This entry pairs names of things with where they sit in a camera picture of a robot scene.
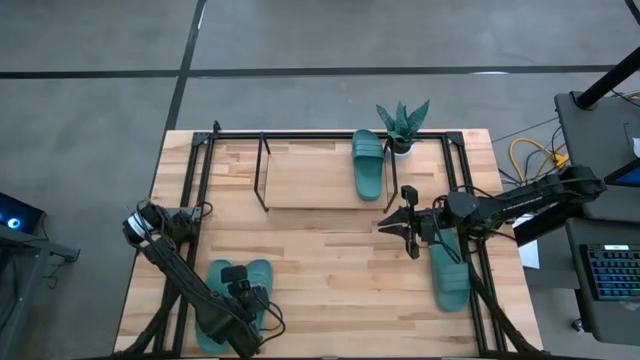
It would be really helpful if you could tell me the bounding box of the white plant pot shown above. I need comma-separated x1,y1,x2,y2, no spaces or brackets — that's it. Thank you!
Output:
389,137,417,158

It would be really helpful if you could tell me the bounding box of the black wire wooden shoe shelf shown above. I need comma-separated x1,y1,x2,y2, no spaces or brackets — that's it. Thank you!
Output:
253,130,400,214

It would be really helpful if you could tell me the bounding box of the white paper sheet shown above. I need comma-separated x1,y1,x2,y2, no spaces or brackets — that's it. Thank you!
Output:
517,214,542,270

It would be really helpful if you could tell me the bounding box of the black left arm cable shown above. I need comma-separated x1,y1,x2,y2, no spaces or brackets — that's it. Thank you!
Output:
254,298,288,347

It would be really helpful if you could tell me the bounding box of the grey metal stand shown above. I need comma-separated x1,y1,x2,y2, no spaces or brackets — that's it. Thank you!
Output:
0,224,81,359

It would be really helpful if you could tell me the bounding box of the yellow cable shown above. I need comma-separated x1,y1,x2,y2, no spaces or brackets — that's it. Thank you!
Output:
508,137,571,184

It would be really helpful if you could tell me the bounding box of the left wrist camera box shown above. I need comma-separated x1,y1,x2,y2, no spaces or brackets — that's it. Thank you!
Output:
220,264,250,296

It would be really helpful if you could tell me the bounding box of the grey workstation cart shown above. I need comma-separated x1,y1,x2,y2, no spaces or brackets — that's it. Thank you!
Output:
553,91,640,347

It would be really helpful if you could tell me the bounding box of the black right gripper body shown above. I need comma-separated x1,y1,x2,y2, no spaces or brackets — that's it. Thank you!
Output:
406,205,439,260

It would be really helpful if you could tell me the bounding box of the backlit computer keyboard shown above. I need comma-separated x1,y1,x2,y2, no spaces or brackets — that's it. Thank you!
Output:
579,243,640,302

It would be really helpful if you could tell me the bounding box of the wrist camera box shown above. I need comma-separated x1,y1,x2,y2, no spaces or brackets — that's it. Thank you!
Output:
400,184,421,208
220,264,250,296

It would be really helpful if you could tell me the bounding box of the black computer with blue light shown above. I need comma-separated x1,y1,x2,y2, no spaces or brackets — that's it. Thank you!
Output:
0,192,46,236

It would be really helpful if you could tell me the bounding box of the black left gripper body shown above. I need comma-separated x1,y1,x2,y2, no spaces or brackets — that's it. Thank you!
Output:
230,283,272,327

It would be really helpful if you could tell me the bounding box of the black monitor mount pole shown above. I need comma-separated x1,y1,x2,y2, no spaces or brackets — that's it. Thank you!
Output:
574,46,640,111

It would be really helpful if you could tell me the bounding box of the green snake plant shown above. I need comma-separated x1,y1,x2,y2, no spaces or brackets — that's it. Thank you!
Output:
375,98,431,151

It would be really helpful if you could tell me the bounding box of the teal green rubber slide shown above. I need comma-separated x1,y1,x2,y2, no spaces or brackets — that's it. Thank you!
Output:
243,258,276,334
351,128,386,202
427,225,473,314
194,258,237,356

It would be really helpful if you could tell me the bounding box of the flat computer monitor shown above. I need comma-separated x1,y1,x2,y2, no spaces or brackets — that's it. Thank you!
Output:
603,158,640,189

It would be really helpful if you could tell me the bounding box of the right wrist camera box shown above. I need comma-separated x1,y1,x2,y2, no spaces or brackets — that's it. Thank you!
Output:
400,184,421,208

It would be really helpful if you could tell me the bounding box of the black aluminium rig frame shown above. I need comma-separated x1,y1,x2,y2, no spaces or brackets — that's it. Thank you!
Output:
117,119,544,360

